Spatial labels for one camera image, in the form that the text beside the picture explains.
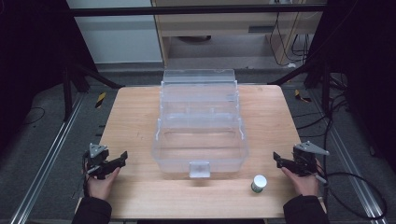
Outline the black metal stand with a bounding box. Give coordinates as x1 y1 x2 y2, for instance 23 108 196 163
61 62 126 123
266 55 332 114

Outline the white cabinet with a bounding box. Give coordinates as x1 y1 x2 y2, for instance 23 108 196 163
65 0 164 65

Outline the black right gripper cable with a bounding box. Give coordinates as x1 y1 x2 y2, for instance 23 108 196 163
315 172 389 220

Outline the bundle of black floor cables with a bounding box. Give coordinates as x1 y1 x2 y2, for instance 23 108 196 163
291 74 356 139

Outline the bundle of black desk cables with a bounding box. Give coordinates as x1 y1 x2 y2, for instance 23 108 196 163
268 11 316 67

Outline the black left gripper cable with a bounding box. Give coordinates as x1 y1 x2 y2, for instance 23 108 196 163
80 150 92 198

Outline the black floor cable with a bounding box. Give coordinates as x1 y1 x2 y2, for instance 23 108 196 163
22 106 47 127

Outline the light wooden desk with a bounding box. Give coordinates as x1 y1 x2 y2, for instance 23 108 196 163
150 0 325 67

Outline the black yellow striped tape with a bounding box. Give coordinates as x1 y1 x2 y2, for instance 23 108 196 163
94 91 107 110
293 89 313 104

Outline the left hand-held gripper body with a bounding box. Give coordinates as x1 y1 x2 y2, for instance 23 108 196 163
82 142 110 180

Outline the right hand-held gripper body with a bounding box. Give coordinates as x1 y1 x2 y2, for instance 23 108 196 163
291 140 331 177

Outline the black horizontal bar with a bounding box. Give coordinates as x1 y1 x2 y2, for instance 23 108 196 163
65 3 328 18

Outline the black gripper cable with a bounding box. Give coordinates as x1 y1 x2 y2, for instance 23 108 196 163
315 172 389 220
80 150 92 198

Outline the aluminium floor rail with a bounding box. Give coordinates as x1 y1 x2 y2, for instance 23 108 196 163
8 92 86 224
308 90 390 224

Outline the person's right hand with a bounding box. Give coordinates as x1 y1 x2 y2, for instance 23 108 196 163
280 159 322 198

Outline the small white-lidded jar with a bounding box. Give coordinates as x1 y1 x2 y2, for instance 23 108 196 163
250 174 268 194

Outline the person's left hand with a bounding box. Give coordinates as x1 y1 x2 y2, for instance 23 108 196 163
84 166 121 202

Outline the black curtain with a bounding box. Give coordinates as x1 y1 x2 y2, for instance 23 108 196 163
0 0 98 157
303 0 396 175

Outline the clear plastic storage box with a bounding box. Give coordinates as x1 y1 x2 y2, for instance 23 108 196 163
150 68 249 179

